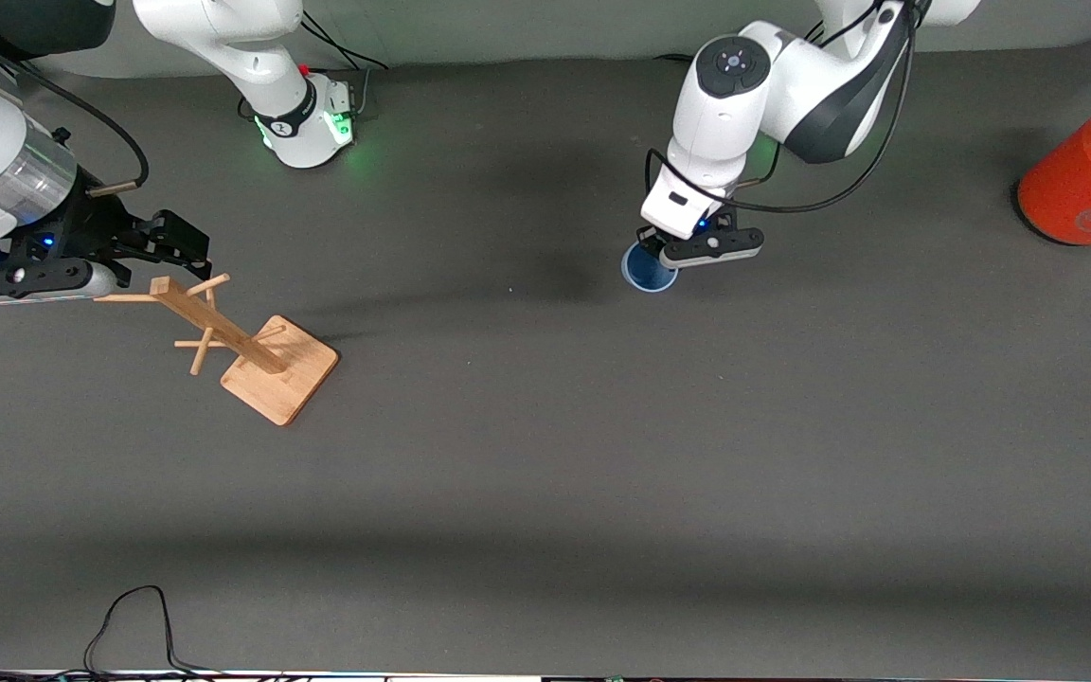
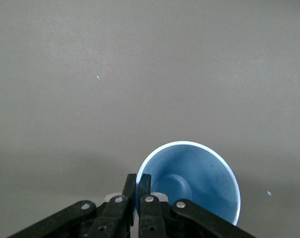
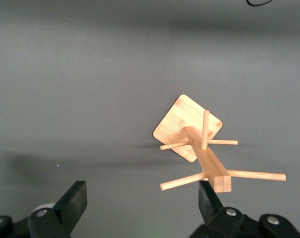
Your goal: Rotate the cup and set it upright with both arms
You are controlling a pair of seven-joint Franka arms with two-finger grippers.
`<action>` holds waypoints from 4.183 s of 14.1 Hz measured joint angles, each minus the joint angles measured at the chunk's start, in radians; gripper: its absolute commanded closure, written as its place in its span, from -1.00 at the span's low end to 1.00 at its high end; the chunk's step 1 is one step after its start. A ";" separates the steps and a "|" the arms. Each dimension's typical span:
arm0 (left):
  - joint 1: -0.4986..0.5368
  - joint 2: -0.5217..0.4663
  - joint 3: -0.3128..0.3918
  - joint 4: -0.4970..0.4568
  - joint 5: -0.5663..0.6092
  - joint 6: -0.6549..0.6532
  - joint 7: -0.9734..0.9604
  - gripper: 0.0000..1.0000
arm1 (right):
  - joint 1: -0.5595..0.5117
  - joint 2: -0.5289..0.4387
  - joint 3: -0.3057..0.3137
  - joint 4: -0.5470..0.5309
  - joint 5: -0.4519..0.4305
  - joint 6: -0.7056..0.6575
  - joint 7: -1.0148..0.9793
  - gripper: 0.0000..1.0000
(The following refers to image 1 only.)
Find light blue plastic cup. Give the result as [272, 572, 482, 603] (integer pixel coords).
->
[620, 241, 680, 294]

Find wooden cup rack stand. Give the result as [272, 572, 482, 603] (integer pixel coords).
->
[92, 273, 340, 427]

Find orange drink can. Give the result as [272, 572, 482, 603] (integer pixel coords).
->
[1016, 91, 1091, 248]

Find black right arm base cable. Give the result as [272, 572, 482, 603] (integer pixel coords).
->
[295, 17, 385, 119]

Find thin black table cable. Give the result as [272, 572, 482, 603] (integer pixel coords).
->
[0, 584, 224, 679]

